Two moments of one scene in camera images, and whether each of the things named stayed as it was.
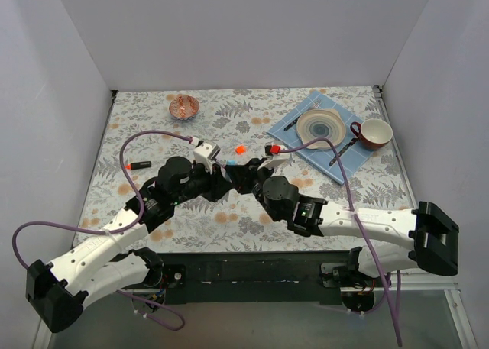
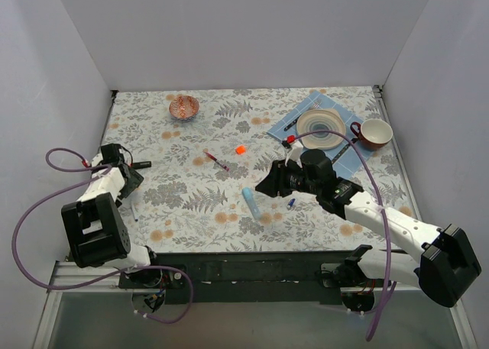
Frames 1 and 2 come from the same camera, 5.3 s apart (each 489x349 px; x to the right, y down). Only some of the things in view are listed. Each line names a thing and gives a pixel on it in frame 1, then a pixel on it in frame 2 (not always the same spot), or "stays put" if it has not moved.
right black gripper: (254, 175) → (278, 179)
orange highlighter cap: (240, 150) stays put
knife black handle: (344, 150) stays put
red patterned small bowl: (184, 107) stays put
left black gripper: (215, 182) → (133, 179)
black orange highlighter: (137, 166) stays put
